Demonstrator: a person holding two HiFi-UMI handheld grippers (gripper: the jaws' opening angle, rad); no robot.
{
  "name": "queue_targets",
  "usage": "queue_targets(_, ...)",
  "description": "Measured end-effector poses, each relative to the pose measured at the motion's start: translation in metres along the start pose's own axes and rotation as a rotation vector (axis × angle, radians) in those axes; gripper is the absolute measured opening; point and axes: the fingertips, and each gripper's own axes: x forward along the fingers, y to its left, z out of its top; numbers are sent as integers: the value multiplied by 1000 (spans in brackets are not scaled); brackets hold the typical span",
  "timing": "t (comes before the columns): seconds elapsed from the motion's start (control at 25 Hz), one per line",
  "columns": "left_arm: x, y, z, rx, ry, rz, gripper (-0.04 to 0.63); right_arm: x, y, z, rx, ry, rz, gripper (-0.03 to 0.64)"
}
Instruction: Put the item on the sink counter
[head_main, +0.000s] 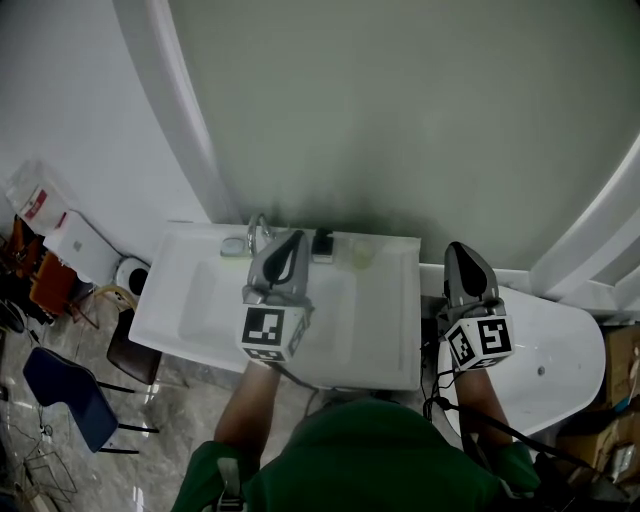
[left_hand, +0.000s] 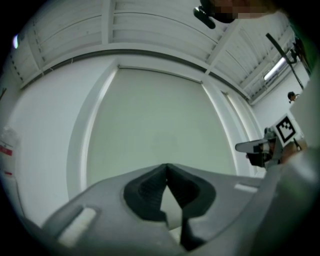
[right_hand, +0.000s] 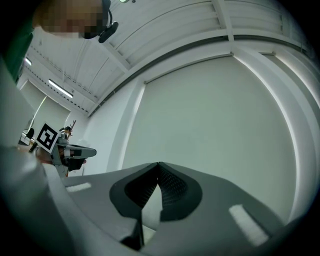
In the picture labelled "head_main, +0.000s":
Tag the green shirt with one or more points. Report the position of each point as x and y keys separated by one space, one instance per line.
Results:
x=365 y=465

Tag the soap dish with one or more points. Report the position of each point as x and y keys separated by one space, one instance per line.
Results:
x=233 y=247

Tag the dark brown chair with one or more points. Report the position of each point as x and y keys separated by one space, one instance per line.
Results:
x=132 y=350

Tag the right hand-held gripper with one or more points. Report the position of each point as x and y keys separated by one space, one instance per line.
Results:
x=482 y=340

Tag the black soap dispenser bottle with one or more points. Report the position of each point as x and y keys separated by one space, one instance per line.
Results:
x=323 y=247

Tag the orange chair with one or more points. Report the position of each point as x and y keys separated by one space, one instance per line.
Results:
x=55 y=285

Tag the wooden hoop chair back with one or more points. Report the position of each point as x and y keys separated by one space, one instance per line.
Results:
x=107 y=291

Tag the light green textured glass cup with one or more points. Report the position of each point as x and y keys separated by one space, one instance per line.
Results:
x=362 y=254

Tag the large open cardboard box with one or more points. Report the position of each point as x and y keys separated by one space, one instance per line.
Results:
x=595 y=445

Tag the blue chair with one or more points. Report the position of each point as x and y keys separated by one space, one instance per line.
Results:
x=70 y=395

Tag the white sink vanity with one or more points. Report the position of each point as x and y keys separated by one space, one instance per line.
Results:
x=370 y=320

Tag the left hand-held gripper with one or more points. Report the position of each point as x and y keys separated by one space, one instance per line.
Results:
x=265 y=327

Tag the small cardboard box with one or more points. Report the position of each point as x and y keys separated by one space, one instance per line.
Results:
x=622 y=365

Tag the white round trash bin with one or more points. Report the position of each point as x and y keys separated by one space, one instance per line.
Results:
x=132 y=275

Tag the chrome faucet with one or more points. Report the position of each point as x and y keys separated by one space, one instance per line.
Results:
x=256 y=232

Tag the person's right forearm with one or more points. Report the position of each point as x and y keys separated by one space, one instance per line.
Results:
x=482 y=405

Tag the white bathtub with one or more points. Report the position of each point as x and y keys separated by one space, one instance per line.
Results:
x=550 y=360

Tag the clear water bottle red label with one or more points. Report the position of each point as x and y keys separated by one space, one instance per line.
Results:
x=35 y=195

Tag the person's left forearm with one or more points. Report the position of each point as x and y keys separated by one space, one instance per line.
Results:
x=247 y=415

